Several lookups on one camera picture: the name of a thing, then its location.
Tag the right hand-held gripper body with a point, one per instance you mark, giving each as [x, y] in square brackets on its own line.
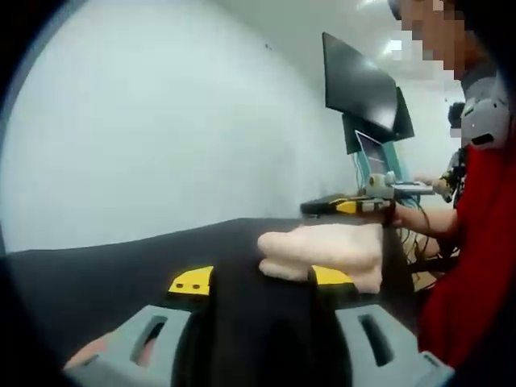
[379, 185]

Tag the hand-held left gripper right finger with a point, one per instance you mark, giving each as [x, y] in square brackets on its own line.
[350, 326]

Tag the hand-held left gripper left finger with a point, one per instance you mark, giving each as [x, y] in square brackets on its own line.
[161, 322]

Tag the pale pink towel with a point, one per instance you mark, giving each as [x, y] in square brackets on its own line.
[330, 254]

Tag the person's left hand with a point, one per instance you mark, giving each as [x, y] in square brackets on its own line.
[90, 350]

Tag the teal laptop stand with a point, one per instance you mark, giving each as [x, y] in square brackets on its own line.
[393, 161]

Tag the open silver laptop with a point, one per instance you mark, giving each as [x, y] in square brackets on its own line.
[373, 155]

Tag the small black monitor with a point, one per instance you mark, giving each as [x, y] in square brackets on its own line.
[350, 137]

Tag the narrow black monitor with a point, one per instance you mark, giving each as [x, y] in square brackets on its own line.
[405, 117]

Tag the black table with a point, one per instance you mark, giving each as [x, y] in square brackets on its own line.
[101, 274]

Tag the large black monitor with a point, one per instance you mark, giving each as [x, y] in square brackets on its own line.
[359, 88]

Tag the person in red shirt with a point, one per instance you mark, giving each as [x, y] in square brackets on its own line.
[475, 262]

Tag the grey worn chest device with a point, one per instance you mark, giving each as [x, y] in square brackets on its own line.
[483, 113]

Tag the ceiling light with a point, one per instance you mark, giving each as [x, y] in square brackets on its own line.
[396, 45]

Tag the person's head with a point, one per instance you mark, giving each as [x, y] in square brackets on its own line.
[477, 52]

